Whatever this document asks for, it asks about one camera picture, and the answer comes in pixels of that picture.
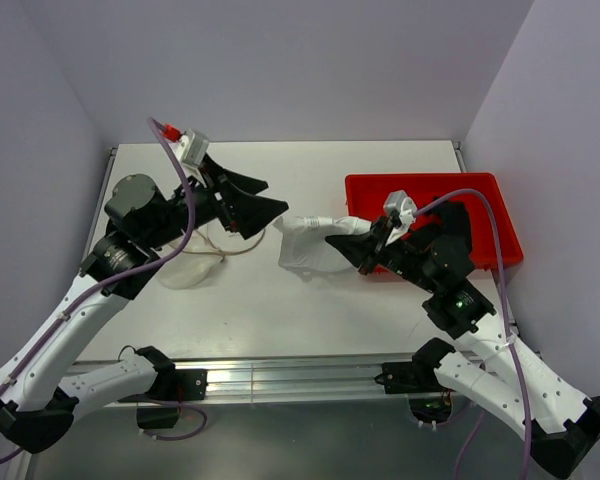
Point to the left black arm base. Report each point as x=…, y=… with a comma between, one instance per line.
x=190, y=382

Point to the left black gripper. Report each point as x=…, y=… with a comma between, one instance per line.
x=249, y=212

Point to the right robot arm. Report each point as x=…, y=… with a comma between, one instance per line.
x=482, y=359

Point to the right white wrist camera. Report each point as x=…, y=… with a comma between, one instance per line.
x=400, y=210

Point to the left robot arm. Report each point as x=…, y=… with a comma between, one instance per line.
x=39, y=401

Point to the white bra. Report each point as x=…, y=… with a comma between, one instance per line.
x=304, y=248

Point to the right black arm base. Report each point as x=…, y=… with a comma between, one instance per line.
x=409, y=377

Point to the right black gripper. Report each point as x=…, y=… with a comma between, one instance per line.
x=370, y=245

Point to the black garment in bin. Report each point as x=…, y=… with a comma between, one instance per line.
x=449, y=218

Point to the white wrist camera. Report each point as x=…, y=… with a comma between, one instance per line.
x=400, y=210
x=189, y=146

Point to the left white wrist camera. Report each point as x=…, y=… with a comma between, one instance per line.
x=189, y=146

